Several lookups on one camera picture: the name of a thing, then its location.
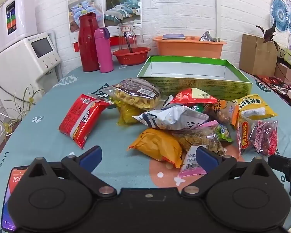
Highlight green cardboard box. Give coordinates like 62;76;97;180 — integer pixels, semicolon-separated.
137;56;252;100

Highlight lidded jar in tub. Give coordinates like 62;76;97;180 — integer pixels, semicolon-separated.
162;34;185;40

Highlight pink-edged nut bag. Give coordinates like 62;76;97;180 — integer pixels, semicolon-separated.
172;120;225;178

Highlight green plant left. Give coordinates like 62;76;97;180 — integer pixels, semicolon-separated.
0;85;45;138

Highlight steel bowl in tub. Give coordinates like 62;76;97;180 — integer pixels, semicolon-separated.
199;30;221;42

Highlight brown cardboard box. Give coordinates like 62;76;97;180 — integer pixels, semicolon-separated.
239;34;278;77

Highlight brown-label pasta snack bag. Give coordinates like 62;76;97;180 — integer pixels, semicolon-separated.
109;78;161;110

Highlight orange plastic tub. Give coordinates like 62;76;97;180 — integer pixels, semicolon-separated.
153;36;227;59

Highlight red yellow small packet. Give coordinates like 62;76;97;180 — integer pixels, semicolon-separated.
236;117;252;155

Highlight clear glass pitcher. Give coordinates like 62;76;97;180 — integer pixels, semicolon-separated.
118;22;144;53

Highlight red plastic basin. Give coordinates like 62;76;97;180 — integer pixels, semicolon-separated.
112;47;151;66

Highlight pink water bottle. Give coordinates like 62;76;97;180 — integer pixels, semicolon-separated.
94;27;114;73

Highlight smartphone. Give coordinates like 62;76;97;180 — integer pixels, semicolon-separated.
0;166;29;233

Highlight white appliance with screen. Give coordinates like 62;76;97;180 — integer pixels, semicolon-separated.
0;30;62;108

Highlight yellow egg-yolk snack bag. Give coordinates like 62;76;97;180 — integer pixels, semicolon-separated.
232;94;277;120

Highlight brown orange snack bag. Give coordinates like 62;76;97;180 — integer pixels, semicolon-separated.
203;99;239;126

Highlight red dates clear bag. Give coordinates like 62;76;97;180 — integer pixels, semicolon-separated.
249;120;278;156

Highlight white blue snack bag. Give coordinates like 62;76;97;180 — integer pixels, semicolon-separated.
133;104;210;131

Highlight red snack packet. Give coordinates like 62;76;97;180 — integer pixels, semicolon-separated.
58;94;110;149

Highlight red top snack bag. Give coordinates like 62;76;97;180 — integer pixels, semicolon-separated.
170;88;218;105

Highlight bedding wall poster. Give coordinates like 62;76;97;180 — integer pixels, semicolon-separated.
68;0;142;42

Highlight white wall water purifier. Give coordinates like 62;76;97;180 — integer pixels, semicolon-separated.
0;0;38;53

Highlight blue paper fan decorations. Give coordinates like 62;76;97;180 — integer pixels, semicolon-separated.
270;0;291;34

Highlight dark purple plant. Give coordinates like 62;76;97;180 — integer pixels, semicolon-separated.
256;21;279;51

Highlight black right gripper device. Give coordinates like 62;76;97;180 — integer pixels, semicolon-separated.
268;133;291;197

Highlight red thermos jug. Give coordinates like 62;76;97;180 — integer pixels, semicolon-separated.
78;12;99;72

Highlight green small snack packet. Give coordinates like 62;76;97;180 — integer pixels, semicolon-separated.
216;124;233;143

